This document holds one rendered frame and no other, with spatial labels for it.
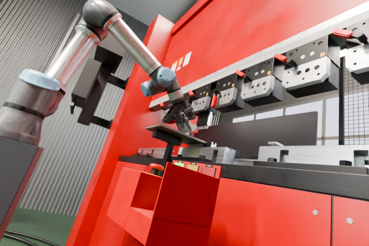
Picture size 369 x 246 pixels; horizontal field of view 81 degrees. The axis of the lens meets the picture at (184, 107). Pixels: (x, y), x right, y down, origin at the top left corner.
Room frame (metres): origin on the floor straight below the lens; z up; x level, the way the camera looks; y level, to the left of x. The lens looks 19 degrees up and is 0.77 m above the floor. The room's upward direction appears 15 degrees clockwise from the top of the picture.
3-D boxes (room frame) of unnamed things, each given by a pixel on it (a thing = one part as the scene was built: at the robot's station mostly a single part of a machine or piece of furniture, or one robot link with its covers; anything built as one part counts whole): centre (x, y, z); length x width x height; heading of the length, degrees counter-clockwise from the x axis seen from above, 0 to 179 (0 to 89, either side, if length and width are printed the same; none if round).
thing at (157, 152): (1.63, 0.14, 0.92); 0.50 x 0.06 x 0.10; 28
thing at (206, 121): (1.14, -0.12, 1.13); 0.10 x 0.02 x 0.10; 28
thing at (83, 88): (1.94, 0.96, 1.42); 0.45 x 0.12 x 0.36; 23
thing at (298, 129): (1.59, -0.46, 1.12); 1.13 x 0.02 x 0.44; 28
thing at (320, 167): (0.58, -0.35, 0.89); 0.30 x 0.05 x 0.03; 28
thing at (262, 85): (0.81, -0.30, 1.26); 0.15 x 0.09 x 0.17; 28
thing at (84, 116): (2.02, 0.90, 1.52); 0.51 x 0.25 x 0.85; 23
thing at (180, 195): (0.57, 0.00, 0.75); 0.20 x 0.16 x 0.18; 35
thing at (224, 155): (1.09, -0.15, 0.92); 0.39 x 0.06 x 0.10; 28
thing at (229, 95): (0.98, -0.20, 1.26); 0.15 x 0.09 x 0.17; 28
